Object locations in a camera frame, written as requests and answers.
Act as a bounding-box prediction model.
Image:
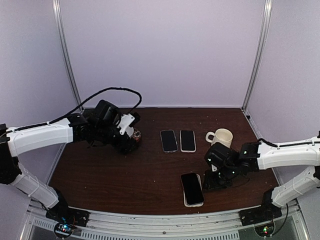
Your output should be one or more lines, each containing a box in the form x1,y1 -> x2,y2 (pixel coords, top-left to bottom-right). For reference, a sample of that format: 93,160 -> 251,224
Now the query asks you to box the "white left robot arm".
0,100 -> 141,222

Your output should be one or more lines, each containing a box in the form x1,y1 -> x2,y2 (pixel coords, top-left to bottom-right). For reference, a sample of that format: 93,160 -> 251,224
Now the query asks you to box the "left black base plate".
45,208 -> 90,227

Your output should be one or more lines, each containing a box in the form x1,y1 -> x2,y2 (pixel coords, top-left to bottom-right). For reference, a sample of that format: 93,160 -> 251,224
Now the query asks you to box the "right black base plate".
239,206 -> 282,227

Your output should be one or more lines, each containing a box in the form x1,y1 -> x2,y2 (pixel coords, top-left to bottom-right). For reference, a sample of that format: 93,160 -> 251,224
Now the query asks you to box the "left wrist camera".
116,112 -> 141,137

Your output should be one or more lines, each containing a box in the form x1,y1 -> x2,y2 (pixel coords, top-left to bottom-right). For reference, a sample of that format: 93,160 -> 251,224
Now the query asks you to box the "pink phone case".
179,129 -> 197,153

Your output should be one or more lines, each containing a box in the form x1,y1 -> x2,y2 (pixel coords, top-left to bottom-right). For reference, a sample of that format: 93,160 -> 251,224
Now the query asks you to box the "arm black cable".
257,137 -> 320,148
4,86 -> 143,133

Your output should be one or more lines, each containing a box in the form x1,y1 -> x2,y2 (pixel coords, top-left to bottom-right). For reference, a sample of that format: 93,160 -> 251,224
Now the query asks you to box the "left circuit board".
53,223 -> 74,238

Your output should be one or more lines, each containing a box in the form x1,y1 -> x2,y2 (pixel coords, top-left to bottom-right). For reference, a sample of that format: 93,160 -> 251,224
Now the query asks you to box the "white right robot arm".
202,135 -> 320,221

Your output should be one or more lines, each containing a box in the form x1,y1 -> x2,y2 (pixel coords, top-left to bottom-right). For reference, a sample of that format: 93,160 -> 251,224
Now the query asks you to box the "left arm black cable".
4,86 -> 143,133

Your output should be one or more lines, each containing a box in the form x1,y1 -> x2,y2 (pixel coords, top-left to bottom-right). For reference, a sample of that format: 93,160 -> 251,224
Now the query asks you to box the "clear phone case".
159,129 -> 179,153

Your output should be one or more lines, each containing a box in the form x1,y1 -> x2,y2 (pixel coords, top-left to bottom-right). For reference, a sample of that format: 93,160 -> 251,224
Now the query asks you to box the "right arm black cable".
257,137 -> 320,148

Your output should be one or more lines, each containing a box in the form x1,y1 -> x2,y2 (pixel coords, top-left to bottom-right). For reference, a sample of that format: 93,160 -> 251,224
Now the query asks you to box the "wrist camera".
116,112 -> 141,137
204,142 -> 231,172

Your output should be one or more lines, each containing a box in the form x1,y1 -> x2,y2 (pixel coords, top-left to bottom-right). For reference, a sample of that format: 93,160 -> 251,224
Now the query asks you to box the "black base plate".
239,206 -> 282,227
45,208 -> 90,227

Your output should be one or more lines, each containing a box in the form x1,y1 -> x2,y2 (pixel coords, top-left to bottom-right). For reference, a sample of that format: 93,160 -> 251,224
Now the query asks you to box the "circuit board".
53,223 -> 74,238
254,223 -> 275,238

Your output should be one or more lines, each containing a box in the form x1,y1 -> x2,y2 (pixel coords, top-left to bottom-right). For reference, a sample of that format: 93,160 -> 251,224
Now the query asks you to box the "aluminium front rail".
24,208 -> 305,240

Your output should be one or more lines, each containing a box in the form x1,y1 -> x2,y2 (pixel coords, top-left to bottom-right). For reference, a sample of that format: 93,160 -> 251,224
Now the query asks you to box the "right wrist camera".
204,142 -> 231,172

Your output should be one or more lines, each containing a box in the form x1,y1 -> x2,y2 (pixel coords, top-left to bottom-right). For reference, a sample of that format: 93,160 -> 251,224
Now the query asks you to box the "aluminium frame post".
241,0 -> 273,113
52,0 -> 81,105

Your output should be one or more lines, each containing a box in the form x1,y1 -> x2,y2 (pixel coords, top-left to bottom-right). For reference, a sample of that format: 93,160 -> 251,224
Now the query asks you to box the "right aluminium frame post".
241,0 -> 273,113

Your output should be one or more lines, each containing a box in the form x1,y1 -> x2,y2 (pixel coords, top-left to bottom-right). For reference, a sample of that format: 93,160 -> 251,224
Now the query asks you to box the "cream ceramic mug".
205,128 -> 234,148

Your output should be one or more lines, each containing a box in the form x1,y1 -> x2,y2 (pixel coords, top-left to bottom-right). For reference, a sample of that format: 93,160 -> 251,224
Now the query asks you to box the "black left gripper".
94,123 -> 140,156

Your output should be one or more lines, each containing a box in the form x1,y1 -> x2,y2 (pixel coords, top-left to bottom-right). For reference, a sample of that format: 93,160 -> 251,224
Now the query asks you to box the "right circuit board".
254,223 -> 275,238

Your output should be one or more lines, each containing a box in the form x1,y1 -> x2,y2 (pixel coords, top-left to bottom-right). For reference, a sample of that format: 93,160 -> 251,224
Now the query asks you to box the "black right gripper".
203,164 -> 239,191

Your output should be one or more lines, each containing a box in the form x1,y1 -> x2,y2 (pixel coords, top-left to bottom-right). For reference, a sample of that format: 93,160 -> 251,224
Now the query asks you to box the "white phone case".
180,173 -> 205,208

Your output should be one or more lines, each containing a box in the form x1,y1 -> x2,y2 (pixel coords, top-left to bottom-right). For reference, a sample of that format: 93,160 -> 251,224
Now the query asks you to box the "left aluminium frame post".
52,0 -> 81,105

